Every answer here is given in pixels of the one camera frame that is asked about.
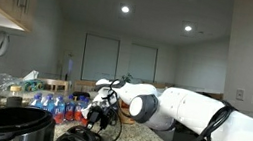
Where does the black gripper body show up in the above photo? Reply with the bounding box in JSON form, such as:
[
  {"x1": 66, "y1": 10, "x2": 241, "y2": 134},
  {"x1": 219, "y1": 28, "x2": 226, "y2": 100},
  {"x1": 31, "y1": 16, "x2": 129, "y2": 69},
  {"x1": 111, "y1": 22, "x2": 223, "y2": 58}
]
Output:
[{"x1": 87, "y1": 103, "x2": 120, "y2": 125}]

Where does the small green plant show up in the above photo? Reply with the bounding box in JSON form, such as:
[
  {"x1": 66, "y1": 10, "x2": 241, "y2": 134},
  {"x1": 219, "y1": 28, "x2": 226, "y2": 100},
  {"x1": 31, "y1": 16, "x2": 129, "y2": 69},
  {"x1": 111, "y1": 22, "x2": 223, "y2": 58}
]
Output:
[{"x1": 120, "y1": 73, "x2": 134, "y2": 84}]

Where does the clear plastic bag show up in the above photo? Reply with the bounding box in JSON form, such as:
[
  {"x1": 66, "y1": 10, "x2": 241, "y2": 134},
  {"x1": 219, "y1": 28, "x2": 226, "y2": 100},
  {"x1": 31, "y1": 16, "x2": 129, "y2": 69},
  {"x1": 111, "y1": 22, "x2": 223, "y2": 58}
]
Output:
[{"x1": 0, "y1": 71, "x2": 26, "y2": 101}]

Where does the green tissue pack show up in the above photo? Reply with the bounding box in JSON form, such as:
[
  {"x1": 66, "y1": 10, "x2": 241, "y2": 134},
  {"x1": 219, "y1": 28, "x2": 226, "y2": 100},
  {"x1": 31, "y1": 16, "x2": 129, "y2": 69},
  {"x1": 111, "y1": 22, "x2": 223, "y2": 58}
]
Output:
[{"x1": 19, "y1": 68, "x2": 47, "y2": 95}]

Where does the large white window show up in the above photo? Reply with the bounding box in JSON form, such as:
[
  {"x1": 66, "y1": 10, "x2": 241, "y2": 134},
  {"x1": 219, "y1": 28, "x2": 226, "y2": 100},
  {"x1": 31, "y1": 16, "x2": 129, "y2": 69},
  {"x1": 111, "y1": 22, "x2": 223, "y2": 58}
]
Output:
[{"x1": 125, "y1": 42, "x2": 160, "y2": 85}]

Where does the dark jar yellow lid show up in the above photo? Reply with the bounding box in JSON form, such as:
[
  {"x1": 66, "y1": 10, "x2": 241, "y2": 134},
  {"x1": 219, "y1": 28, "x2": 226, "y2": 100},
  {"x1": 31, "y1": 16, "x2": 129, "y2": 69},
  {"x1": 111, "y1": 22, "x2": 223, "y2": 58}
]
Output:
[{"x1": 5, "y1": 83, "x2": 26, "y2": 109}]

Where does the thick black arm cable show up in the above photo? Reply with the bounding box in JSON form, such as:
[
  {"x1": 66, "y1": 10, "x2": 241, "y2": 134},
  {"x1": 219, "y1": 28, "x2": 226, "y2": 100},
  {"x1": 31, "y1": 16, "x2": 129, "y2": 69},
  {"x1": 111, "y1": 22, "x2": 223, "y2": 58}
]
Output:
[{"x1": 163, "y1": 92, "x2": 241, "y2": 141}]

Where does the brown cardboard box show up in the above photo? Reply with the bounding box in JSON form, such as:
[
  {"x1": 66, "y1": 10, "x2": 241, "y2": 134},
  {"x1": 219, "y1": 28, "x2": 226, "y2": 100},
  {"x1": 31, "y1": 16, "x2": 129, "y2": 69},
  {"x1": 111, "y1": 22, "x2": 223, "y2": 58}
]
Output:
[{"x1": 118, "y1": 100, "x2": 139, "y2": 126}]

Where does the white wall outlet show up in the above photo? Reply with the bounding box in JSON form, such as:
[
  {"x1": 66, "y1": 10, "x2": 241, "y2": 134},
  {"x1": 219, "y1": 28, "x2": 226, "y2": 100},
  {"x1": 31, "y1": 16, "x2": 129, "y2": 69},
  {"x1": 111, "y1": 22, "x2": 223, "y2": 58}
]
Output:
[{"x1": 234, "y1": 88, "x2": 246, "y2": 102}]

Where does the white wall phone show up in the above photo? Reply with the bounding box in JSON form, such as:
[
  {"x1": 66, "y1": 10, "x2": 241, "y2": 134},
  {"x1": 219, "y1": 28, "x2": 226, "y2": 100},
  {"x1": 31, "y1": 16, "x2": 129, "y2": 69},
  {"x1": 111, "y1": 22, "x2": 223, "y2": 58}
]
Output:
[{"x1": 0, "y1": 30, "x2": 13, "y2": 76}]

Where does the round ceiling light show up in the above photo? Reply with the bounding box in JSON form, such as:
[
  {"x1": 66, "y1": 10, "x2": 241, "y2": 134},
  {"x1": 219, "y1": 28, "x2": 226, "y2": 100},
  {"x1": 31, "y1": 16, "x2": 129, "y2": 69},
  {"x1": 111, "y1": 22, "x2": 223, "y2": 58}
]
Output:
[
  {"x1": 119, "y1": 4, "x2": 132, "y2": 15},
  {"x1": 183, "y1": 24, "x2": 194, "y2": 34}
]

